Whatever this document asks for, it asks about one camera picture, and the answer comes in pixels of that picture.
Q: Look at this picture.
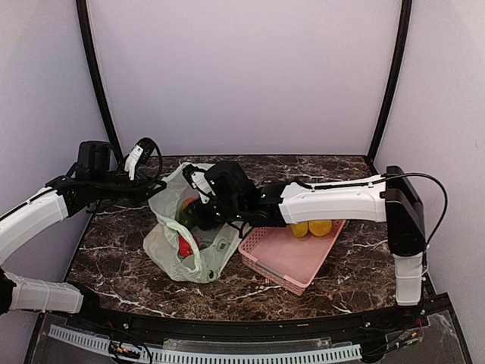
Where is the green orange mango fruit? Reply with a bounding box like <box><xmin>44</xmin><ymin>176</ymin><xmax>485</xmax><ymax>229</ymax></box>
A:
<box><xmin>178</xmin><ymin>198</ymin><xmax>199</xmax><ymax>230</ymax></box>

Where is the black rear left frame post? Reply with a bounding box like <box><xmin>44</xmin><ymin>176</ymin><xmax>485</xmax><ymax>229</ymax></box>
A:
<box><xmin>75</xmin><ymin>0</ymin><xmax>122</xmax><ymax>155</ymax></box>

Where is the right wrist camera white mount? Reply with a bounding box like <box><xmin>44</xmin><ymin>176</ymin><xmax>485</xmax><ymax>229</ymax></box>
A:
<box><xmin>183</xmin><ymin>164</ymin><xmax>214</xmax><ymax>204</ymax></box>

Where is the white slotted cable duct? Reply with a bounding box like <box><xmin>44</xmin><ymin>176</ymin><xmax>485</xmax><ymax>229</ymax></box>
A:
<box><xmin>48</xmin><ymin>325</ymin><xmax>362</xmax><ymax>364</ymax></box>

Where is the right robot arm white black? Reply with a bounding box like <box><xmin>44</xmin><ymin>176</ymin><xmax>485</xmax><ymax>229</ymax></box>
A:
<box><xmin>182</xmin><ymin>161</ymin><xmax>427</xmax><ymax>329</ymax></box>

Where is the light green plastic bag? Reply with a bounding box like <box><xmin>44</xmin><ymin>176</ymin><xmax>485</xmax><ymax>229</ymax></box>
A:
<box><xmin>143</xmin><ymin>162</ymin><xmax>242</xmax><ymax>284</ymax></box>

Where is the black front curved rail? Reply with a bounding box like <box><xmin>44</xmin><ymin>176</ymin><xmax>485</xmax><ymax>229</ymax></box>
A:
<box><xmin>45</xmin><ymin>293</ymin><xmax>451</xmax><ymax>344</ymax></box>

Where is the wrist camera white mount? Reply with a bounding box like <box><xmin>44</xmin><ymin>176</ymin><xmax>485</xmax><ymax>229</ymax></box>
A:
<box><xmin>183</xmin><ymin>164</ymin><xmax>214</xmax><ymax>204</ymax></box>
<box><xmin>124</xmin><ymin>137</ymin><xmax>155</xmax><ymax>180</ymax></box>

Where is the dark purple grape bunch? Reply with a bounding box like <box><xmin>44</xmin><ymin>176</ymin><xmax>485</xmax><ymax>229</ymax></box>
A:
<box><xmin>196</xmin><ymin>219</ymin><xmax>224</xmax><ymax>231</ymax></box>

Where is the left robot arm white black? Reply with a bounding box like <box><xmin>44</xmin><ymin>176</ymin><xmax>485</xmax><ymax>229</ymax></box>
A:
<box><xmin>1</xmin><ymin>137</ymin><xmax>167</xmax><ymax>331</ymax></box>

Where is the red apple fruit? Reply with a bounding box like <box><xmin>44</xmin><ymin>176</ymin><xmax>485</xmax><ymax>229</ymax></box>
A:
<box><xmin>177</xmin><ymin>235</ymin><xmax>193</xmax><ymax>259</ymax></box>

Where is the clear acrylic front panel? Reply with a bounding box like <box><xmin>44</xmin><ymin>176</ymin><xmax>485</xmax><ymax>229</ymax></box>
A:
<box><xmin>24</xmin><ymin>313</ymin><xmax>467</xmax><ymax>363</ymax></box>

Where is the black rear right frame post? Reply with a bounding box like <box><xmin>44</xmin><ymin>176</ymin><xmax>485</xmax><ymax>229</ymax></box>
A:
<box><xmin>367</xmin><ymin>0</ymin><xmax>413</xmax><ymax>164</ymax></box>

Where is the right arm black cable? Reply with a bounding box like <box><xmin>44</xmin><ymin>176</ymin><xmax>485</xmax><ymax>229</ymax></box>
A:
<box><xmin>382</xmin><ymin>172</ymin><xmax>449</xmax><ymax>251</ymax></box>

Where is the yellow corn cob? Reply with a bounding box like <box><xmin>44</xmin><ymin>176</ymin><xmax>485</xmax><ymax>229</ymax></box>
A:
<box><xmin>289</xmin><ymin>221</ymin><xmax>308</xmax><ymax>239</ymax></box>

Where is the pink perforated plastic basket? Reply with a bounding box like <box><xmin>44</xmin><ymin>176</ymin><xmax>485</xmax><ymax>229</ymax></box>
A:
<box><xmin>239</xmin><ymin>220</ymin><xmax>346</xmax><ymax>296</ymax></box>

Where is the black frame post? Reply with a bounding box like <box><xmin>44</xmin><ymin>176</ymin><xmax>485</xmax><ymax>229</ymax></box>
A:
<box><xmin>367</xmin><ymin>0</ymin><xmax>413</xmax><ymax>164</ymax></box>
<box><xmin>75</xmin><ymin>0</ymin><xmax>122</xmax><ymax>155</ymax></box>

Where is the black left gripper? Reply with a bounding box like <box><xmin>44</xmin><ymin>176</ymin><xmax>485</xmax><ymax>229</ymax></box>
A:
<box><xmin>91</xmin><ymin>168</ymin><xmax>167</xmax><ymax>207</ymax></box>

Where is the yellow pear fruit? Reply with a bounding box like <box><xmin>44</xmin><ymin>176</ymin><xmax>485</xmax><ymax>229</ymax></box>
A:
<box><xmin>308</xmin><ymin>220</ymin><xmax>333</xmax><ymax>237</ymax></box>

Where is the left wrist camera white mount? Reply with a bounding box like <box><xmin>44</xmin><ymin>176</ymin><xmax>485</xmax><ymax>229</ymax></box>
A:
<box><xmin>124</xmin><ymin>137</ymin><xmax>155</xmax><ymax>180</ymax></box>

